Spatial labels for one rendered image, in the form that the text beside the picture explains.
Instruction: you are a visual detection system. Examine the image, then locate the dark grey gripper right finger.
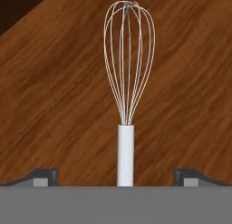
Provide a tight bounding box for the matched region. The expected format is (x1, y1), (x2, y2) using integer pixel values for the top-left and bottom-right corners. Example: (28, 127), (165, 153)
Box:
(172, 168), (232, 188)

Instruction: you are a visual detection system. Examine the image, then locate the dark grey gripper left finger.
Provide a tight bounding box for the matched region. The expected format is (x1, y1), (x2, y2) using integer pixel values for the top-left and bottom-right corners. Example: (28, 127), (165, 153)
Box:
(0, 169), (59, 188)

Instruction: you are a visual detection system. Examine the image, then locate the white-handled wire whisk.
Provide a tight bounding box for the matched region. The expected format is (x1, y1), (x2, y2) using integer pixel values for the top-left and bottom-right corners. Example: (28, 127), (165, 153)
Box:
(103, 0), (157, 188)

